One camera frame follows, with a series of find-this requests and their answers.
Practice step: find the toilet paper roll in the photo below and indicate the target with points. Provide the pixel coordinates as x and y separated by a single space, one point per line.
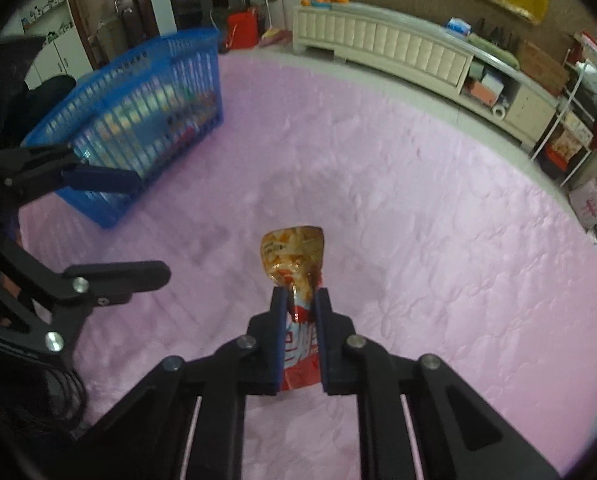
500 110

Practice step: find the boxes in cabinet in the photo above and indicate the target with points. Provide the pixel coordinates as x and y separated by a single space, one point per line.
483 87

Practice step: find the white wall cabinet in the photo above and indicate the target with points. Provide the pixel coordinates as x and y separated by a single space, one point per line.
48 35

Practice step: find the red bag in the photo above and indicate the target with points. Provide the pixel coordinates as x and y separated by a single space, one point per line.
242 30

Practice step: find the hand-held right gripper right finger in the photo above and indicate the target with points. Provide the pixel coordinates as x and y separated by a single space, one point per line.
327 355

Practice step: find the pink quilted bedspread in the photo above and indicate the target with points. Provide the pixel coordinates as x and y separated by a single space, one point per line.
428 260

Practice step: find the blue tissue box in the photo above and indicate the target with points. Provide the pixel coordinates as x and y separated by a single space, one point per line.
458 25

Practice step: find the pink bag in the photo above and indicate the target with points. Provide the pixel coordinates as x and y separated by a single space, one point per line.
591 206

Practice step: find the mop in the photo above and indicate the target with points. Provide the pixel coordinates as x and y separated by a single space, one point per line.
270 10

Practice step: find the white metal shelf rack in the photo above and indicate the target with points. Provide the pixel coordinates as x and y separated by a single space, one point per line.
578 125

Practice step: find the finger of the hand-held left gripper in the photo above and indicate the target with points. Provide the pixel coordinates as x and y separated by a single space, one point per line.
103 180
123 277

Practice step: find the red snack packet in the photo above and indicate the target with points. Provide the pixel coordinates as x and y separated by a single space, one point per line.
293 255

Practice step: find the brown cardboard box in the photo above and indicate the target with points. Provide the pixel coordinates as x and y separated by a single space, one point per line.
543 67

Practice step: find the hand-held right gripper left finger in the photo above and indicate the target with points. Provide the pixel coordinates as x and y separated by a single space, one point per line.
278 350

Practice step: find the blue plastic basket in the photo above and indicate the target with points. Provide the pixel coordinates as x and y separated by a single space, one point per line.
143 110

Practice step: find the green folded cloth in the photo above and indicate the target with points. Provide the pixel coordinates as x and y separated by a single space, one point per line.
493 49

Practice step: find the white tv cabinet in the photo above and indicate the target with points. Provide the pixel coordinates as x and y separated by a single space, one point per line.
403 45

